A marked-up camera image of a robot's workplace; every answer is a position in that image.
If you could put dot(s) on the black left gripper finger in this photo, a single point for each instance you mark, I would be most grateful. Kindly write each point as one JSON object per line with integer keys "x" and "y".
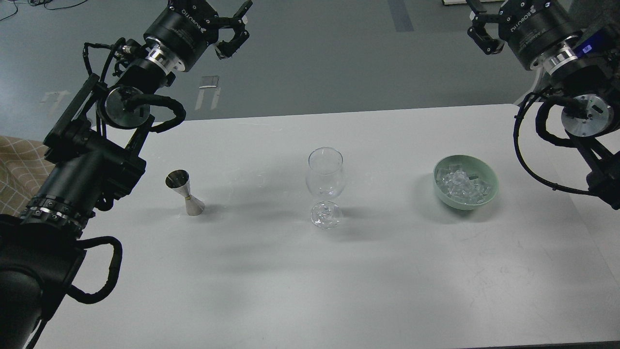
{"x": 237, "y": 20}
{"x": 225, "y": 49}

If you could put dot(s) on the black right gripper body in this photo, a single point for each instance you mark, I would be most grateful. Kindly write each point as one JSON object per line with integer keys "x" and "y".
{"x": 531, "y": 27}

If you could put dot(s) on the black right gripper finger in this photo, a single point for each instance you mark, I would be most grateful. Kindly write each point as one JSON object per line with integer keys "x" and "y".
{"x": 480, "y": 35}
{"x": 485, "y": 8}

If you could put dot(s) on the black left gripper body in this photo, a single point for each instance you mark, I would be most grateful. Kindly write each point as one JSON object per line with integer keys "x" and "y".
{"x": 184, "y": 27}

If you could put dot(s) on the steel cocktail jigger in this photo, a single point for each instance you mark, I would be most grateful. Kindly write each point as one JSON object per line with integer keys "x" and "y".
{"x": 179, "y": 182}

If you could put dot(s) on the clear ice cubes pile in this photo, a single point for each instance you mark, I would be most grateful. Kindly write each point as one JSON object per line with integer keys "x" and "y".
{"x": 461, "y": 186}

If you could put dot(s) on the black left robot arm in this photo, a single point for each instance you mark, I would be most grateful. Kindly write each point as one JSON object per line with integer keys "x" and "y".
{"x": 95, "y": 149}

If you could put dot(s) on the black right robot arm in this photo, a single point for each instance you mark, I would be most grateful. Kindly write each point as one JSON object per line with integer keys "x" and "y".
{"x": 576, "y": 52}

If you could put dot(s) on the clear wine glass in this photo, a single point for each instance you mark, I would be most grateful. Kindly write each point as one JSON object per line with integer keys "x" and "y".
{"x": 325, "y": 180}

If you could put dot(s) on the green bowl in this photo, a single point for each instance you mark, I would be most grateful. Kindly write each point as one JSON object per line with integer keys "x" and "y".
{"x": 471, "y": 165}

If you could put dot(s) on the beige checkered cloth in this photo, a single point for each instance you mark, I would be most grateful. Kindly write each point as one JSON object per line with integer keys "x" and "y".
{"x": 23, "y": 170}

